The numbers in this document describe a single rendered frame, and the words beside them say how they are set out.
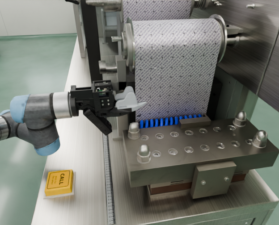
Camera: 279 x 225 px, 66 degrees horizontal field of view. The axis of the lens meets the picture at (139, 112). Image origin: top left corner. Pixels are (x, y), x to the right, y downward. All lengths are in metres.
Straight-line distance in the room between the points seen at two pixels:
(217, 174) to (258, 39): 0.36
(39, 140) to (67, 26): 5.68
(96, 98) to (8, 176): 1.66
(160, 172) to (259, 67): 0.37
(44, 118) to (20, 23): 5.91
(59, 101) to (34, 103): 0.06
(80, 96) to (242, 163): 0.46
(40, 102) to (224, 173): 0.51
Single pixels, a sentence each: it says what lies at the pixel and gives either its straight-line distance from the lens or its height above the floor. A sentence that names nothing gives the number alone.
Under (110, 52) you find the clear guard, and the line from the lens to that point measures 1.65.
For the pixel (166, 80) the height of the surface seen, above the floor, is 1.16.
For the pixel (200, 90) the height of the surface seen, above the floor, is 1.12.
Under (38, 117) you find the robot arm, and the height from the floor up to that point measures 1.10.
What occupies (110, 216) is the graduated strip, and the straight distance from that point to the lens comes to 0.61.
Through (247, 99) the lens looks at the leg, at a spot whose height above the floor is 0.99.
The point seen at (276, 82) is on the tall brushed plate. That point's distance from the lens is 0.61.
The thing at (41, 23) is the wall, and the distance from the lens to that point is 6.36.
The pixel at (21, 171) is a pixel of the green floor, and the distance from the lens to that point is 2.14.
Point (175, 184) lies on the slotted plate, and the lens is 0.62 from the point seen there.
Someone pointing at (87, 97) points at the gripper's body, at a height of 1.14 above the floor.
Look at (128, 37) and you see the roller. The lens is 0.58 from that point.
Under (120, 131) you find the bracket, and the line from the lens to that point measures 0.79.
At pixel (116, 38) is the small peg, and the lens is 0.61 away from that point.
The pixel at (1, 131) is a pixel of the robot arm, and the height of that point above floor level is 1.04.
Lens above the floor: 1.42
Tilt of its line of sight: 33 degrees down
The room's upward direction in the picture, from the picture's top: straight up
